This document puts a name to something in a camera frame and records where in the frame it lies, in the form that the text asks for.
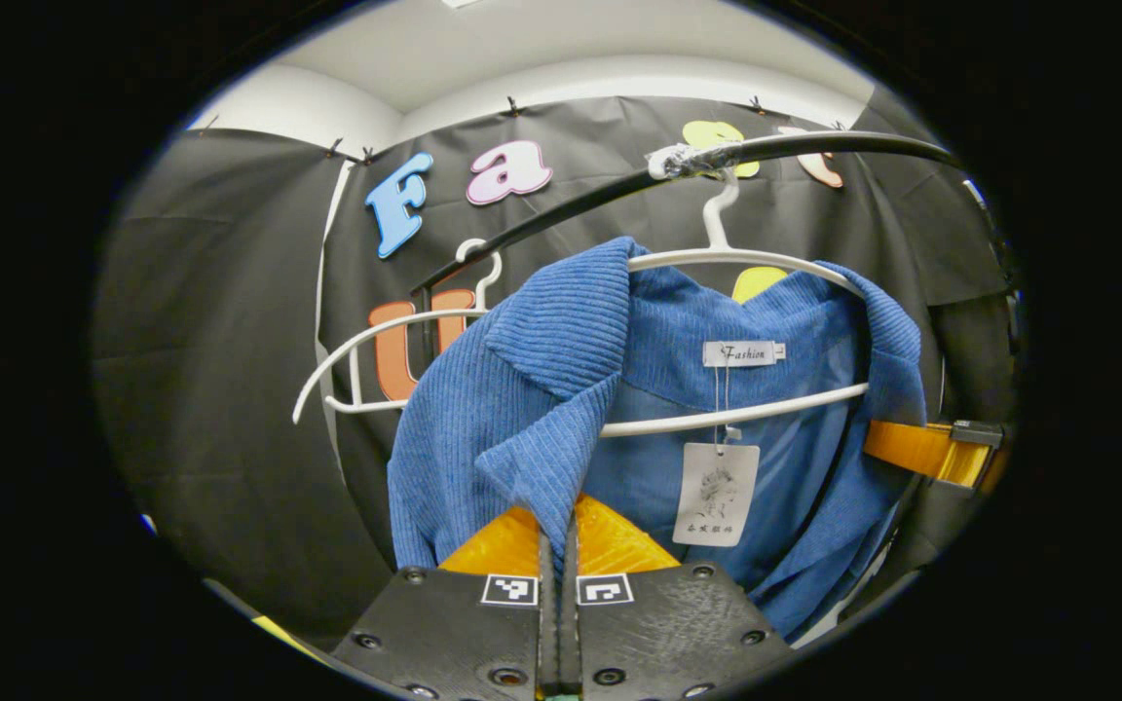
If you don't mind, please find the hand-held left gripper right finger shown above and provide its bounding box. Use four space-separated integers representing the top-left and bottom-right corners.
560 494 796 701

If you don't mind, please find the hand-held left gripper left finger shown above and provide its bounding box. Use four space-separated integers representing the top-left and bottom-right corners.
330 504 560 701

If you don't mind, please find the blue corduroy jacket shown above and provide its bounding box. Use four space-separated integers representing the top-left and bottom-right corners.
386 237 927 644

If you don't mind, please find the white plastic hanger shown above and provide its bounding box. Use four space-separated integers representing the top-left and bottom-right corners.
291 239 504 424
600 170 872 439

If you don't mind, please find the black backdrop cloth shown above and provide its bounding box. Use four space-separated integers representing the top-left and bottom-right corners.
92 92 1020 648

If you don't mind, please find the black clothes rail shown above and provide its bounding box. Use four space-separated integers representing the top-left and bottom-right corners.
410 129 963 366

